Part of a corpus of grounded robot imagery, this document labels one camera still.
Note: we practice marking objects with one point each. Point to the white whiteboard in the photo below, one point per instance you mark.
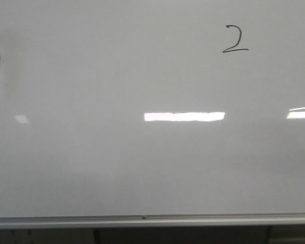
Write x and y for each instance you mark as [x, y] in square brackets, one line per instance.
[111, 108]

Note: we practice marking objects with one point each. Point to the grey metal marker tray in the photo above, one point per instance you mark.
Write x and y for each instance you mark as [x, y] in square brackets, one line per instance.
[133, 221]

